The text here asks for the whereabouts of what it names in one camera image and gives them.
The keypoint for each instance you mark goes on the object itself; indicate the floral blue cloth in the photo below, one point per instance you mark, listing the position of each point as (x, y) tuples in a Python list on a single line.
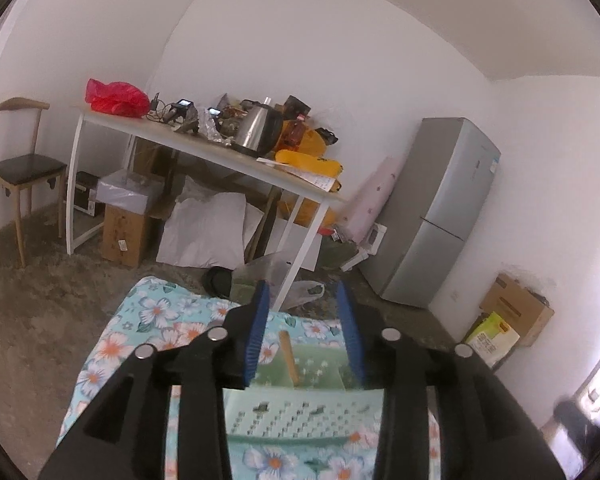
[(150, 310)]

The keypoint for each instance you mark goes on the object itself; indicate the wooden chair black seat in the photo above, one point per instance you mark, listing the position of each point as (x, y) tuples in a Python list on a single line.
[(25, 165)]

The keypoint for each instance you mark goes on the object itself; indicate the plastic-wrapped grey box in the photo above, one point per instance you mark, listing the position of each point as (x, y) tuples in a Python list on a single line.
[(125, 190)]

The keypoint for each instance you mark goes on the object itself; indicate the white paper sheet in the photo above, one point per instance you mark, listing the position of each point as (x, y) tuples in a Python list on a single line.
[(310, 177)]

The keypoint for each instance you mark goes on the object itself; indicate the pink rolled mat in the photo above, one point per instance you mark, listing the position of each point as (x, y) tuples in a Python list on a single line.
[(375, 195)]

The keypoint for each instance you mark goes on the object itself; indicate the steel electric kettle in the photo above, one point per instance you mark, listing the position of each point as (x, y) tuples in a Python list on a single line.
[(255, 127)]

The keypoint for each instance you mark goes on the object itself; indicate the wooden chopstick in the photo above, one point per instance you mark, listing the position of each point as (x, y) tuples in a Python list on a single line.
[(289, 360)]

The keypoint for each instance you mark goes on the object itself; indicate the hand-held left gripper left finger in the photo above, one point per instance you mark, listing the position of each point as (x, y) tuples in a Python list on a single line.
[(257, 335)]

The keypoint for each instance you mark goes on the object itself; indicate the open cardboard box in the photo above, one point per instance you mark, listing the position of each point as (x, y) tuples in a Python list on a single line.
[(520, 305)]

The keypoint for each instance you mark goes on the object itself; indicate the small camera lit screen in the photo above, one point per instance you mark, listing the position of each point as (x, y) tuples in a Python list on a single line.
[(185, 107), (214, 111)]

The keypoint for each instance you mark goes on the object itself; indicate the clear plastic bag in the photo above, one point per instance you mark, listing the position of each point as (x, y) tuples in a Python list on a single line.
[(305, 292)]

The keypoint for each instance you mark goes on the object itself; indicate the yellow bag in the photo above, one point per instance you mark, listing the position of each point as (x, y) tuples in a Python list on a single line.
[(300, 157)]

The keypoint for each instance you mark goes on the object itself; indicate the white table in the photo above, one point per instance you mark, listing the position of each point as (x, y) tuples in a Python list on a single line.
[(190, 144)]

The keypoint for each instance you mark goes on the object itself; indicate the white pillow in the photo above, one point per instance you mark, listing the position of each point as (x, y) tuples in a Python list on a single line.
[(205, 230)]

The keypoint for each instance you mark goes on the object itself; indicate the brown glass bottle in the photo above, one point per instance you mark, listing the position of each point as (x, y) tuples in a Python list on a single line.
[(297, 132)]

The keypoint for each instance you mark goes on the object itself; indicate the brown cardboard box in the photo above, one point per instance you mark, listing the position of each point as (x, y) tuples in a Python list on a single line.
[(122, 235)]

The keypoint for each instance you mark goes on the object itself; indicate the red plastic bag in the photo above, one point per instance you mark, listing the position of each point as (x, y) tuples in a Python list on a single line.
[(115, 100)]

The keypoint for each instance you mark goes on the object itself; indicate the orange bag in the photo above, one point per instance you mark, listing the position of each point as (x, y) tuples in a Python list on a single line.
[(305, 210)]

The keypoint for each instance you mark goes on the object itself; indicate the green plastic utensil holder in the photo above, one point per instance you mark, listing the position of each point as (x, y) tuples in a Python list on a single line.
[(300, 410)]

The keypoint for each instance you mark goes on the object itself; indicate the small white oven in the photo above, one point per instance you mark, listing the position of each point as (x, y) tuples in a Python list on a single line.
[(82, 200)]

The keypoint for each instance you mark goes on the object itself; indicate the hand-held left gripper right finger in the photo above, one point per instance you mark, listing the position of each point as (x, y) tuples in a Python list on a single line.
[(352, 340)]

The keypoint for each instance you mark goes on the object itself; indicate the grey refrigerator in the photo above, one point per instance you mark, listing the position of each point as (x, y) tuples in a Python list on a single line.
[(430, 210)]

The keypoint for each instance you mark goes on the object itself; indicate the crumpled clear plastic wrap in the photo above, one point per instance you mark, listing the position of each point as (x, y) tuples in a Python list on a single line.
[(212, 127)]

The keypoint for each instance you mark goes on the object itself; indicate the dark box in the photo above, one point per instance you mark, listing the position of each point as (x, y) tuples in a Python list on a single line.
[(297, 106)]

